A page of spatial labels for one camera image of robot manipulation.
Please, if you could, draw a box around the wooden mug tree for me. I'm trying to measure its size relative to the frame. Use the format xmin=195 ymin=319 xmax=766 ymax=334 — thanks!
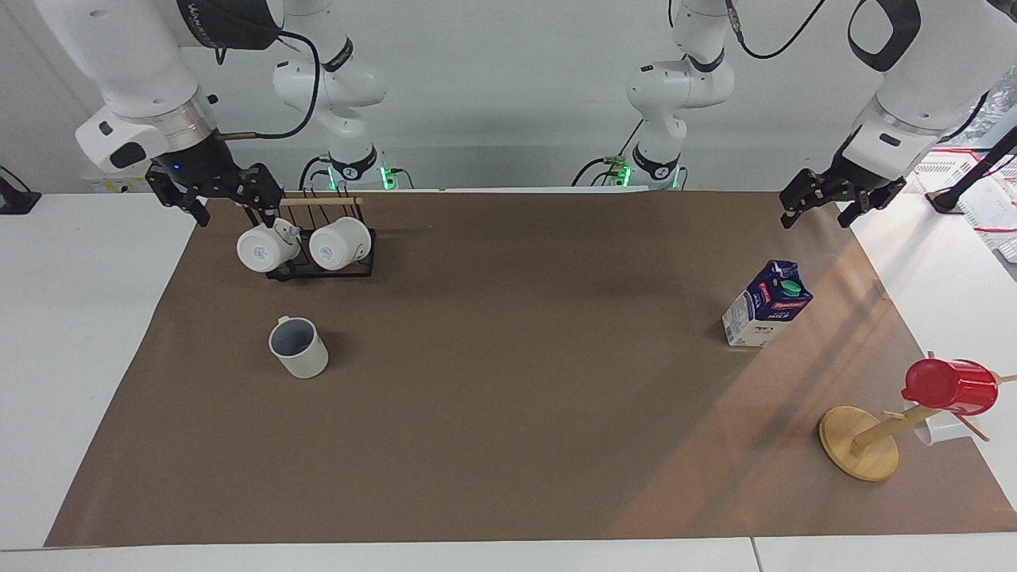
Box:
xmin=818 ymin=350 xmax=1017 ymax=483

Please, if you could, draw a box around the black wire mug rack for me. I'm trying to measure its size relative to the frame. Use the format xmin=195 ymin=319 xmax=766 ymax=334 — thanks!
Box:
xmin=265 ymin=186 xmax=377 ymax=281

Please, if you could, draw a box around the black stand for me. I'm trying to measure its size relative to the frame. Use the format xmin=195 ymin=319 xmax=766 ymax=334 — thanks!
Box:
xmin=925 ymin=123 xmax=1017 ymax=216
xmin=0 ymin=165 xmax=43 ymax=216

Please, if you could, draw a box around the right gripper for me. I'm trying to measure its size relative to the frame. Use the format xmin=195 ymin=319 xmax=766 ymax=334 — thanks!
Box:
xmin=146 ymin=133 xmax=286 ymax=229

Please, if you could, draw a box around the grey cup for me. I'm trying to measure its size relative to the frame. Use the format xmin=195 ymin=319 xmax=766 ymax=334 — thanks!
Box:
xmin=268 ymin=315 xmax=330 ymax=380

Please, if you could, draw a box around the white mug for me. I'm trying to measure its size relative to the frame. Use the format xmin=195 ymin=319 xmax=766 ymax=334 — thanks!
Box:
xmin=236 ymin=222 xmax=304 ymax=274
xmin=307 ymin=216 xmax=373 ymax=272
xmin=906 ymin=401 xmax=975 ymax=446

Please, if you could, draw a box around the white plastic basket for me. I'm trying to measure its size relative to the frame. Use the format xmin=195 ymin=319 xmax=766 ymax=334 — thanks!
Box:
xmin=910 ymin=147 xmax=1017 ymax=265

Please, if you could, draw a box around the blue and white milk carton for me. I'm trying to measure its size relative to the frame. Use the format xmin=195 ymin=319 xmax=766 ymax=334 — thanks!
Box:
xmin=721 ymin=259 xmax=814 ymax=349

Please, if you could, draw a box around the red mug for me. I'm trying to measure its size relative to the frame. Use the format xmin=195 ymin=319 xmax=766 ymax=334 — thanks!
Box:
xmin=900 ymin=357 xmax=1000 ymax=417

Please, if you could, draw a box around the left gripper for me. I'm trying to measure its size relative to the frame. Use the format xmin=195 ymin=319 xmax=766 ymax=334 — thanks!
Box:
xmin=779 ymin=127 xmax=907 ymax=230

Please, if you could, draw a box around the black cable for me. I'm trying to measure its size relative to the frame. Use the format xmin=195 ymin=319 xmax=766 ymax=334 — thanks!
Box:
xmin=213 ymin=30 xmax=323 ymax=142
xmin=299 ymin=154 xmax=334 ymax=191
xmin=570 ymin=156 xmax=630 ymax=188
xmin=725 ymin=0 xmax=829 ymax=61

